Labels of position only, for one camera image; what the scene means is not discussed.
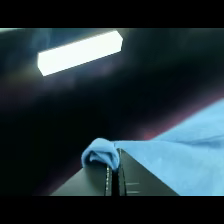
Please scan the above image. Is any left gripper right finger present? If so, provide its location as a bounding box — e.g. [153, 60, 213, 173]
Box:
[117, 148, 180, 197]

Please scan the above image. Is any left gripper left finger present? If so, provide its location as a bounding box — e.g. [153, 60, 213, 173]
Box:
[50, 162, 113, 197]

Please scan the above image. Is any blue T-shirt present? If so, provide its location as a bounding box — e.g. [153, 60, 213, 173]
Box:
[81, 98, 224, 197]

